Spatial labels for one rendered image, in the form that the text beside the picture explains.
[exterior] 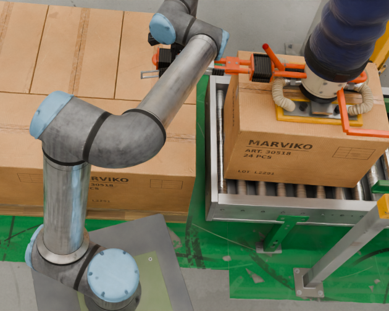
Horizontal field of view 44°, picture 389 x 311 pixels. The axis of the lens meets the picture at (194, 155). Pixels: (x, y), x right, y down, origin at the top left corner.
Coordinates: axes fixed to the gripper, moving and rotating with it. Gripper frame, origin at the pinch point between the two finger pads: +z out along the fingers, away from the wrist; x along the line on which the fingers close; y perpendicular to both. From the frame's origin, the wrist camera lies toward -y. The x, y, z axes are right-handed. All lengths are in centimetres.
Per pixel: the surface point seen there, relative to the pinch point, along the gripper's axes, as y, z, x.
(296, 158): 54, 31, -19
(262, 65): 33.5, -1.7, 0.9
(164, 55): -2.8, -2.5, 1.6
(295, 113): 49, 11, -11
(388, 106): 109, 47, 24
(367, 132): 70, -1, -26
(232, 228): 40, 108, -20
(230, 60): 21.5, -1.5, 2.6
